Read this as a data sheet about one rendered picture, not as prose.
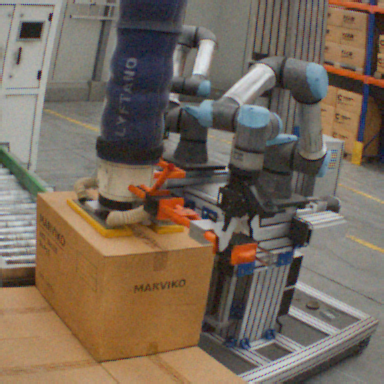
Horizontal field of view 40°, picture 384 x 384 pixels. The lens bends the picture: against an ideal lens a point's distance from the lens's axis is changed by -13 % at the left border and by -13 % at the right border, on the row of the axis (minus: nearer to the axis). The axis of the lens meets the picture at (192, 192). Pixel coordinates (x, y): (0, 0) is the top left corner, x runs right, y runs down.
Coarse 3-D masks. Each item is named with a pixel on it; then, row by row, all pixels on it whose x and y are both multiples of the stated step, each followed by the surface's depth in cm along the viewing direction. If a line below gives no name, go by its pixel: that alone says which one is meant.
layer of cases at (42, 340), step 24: (0, 288) 209; (24, 288) 214; (0, 312) 190; (24, 312) 195; (48, 312) 200; (0, 336) 173; (24, 336) 178; (48, 336) 182; (72, 336) 186; (0, 360) 158; (24, 360) 162; (48, 360) 166; (72, 360) 170; (96, 360) 174; (120, 360) 177; (144, 360) 180; (168, 360) 183; (192, 360) 185; (216, 360) 187
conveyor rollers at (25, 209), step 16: (0, 160) 404; (0, 176) 363; (0, 192) 329; (16, 192) 336; (0, 208) 303; (16, 208) 310; (32, 208) 313; (0, 224) 278; (16, 224) 284; (32, 224) 290; (0, 240) 261; (16, 240) 260; (32, 240) 265; (16, 256) 242; (32, 256) 247
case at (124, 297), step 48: (48, 192) 211; (96, 192) 221; (48, 240) 201; (96, 240) 173; (144, 240) 180; (192, 240) 186; (48, 288) 206; (96, 288) 169; (144, 288) 175; (192, 288) 186; (96, 336) 173; (144, 336) 181; (192, 336) 193
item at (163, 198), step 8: (152, 192) 175; (160, 192) 177; (168, 192) 179; (152, 200) 170; (160, 200) 169; (168, 200) 170; (176, 200) 172; (184, 200) 174; (144, 208) 174; (152, 208) 172; (160, 208) 169; (160, 216) 170; (168, 216) 172
